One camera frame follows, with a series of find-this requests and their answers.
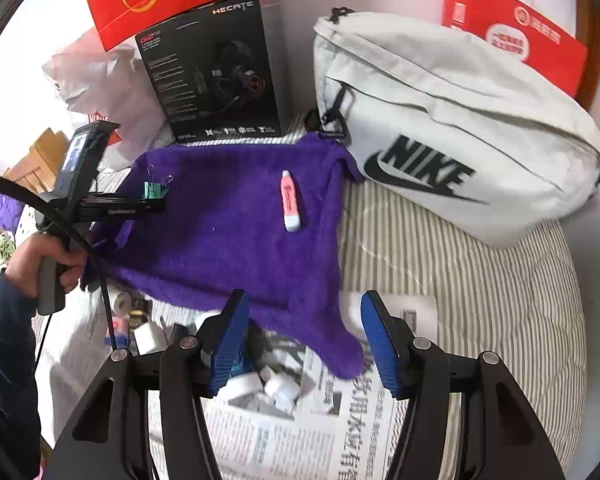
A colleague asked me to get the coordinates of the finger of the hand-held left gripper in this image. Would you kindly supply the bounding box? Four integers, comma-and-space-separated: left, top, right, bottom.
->
79, 203, 168, 217
86, 191, 168, 205

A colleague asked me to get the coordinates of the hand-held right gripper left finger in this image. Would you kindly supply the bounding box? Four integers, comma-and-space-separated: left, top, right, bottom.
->
45, 289, 253, 480

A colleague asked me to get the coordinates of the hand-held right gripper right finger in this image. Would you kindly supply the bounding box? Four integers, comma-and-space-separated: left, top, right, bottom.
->
360, 289, 568, 480

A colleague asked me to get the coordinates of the green binder clip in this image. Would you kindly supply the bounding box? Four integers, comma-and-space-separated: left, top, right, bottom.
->
141, 164, 177, 201

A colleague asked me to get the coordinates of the small white cube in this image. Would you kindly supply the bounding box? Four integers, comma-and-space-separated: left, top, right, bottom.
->
132, 325, 166, 356

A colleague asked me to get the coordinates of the person's left forearm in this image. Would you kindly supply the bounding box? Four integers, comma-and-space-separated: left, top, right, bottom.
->
0, 272, 45, 480

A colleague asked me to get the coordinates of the person's left hand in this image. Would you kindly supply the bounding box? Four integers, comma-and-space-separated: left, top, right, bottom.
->
5, 232, 89, 302

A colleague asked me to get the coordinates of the wooden headboard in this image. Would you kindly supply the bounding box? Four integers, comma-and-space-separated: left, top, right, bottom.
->
2, 129, 71, 196

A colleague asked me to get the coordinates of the white plastic bag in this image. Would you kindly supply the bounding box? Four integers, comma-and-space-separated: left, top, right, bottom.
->
41, 27, 176, 171

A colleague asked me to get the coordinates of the purple plush toy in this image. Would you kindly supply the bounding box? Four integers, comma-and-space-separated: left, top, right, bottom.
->
0, 192, 26, 233

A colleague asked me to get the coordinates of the white tape roll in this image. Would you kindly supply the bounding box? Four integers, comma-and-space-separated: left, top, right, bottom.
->
107, 287, 133, 316

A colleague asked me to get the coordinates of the black gold battery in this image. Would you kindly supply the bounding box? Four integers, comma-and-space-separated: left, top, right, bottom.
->
130, 300, 151, 328

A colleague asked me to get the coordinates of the purple towel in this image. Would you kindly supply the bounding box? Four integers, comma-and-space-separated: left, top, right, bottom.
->
82, 132, 366, 381

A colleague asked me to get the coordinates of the newspaper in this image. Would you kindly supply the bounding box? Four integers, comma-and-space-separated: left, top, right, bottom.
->
35, 280, 411, 480

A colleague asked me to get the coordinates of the pink white eraser stick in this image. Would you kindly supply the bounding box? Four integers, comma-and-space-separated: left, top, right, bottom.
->
279, 170, 305, 234

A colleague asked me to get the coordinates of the black headset box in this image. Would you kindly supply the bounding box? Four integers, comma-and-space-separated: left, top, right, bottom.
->
135, 0, 285, 140

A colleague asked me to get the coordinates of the white sling bag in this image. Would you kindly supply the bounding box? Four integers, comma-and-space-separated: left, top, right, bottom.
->
311, 7, 600, 250

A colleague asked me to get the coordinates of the red paper bag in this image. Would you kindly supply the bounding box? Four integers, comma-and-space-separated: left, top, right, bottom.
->
441, 0, 588, 98

